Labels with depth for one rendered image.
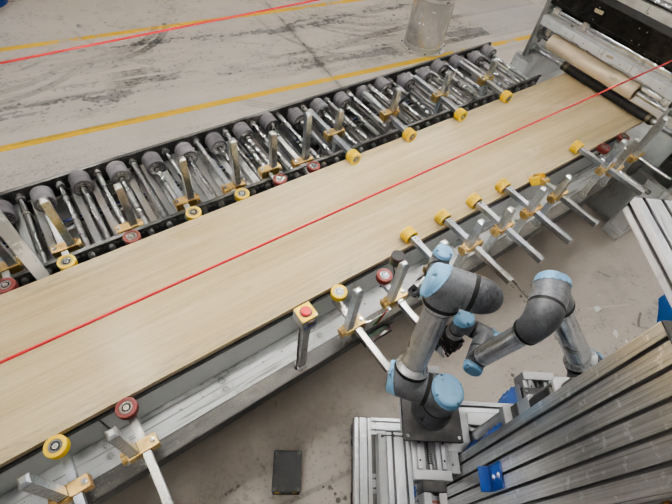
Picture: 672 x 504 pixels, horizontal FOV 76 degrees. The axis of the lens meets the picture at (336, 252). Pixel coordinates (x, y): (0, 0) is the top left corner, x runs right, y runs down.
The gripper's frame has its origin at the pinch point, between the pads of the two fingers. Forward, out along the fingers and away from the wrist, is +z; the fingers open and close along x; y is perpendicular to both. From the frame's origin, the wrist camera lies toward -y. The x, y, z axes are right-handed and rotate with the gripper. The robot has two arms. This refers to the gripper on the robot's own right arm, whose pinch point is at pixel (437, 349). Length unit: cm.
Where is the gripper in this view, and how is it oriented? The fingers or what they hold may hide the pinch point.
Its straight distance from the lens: 211.9
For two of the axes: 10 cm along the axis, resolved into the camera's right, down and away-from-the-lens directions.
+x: 8.2, -4.1, 4.1
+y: 5.7, 6.9, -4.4
